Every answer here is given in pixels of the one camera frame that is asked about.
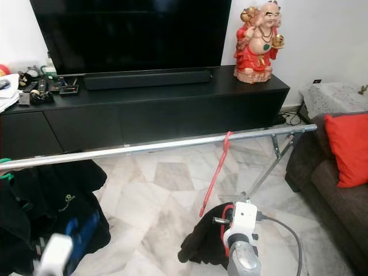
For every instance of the black garment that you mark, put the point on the black garment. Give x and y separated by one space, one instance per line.
204 238

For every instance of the blue plastic hanger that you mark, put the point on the blue plastic hanger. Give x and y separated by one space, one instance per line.
83 236

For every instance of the side table with grey cloth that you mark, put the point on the side table with grey cloth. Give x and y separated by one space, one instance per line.
333 98

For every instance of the red laughing Buddha statue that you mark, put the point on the red laughing Buddha statue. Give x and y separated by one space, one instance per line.
257 56

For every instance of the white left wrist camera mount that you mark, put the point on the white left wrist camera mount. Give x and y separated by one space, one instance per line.
54 256

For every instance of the black flat television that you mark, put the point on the black flat television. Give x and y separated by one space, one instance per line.
126 34

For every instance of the red plastic hanger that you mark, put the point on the red plastic hanger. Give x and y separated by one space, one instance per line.
215 172

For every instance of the black soundbar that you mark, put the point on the black soundbar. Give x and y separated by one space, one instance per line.
146 79

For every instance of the white paper stack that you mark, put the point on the white paper stack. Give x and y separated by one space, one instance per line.
8 95

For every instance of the black TV console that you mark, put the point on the black TV console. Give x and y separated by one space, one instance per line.
161 115

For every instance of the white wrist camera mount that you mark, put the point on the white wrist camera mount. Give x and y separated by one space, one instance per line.
54 256
242 221

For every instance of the green plastic hanger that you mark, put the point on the green plastic hanger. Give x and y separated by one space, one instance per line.
6 177

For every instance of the dark brown sofa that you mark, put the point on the dark brown sofa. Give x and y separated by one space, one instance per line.
333 213

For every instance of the silver metal clothes rack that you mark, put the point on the silver metal clothes rack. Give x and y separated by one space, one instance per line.
149 147

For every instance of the red cushion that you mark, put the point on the red cushion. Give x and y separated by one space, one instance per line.
348 149

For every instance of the black polo shirt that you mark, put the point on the black polo shirt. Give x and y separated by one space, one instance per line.
46 201

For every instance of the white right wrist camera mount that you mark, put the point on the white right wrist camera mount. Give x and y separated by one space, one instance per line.
242 221

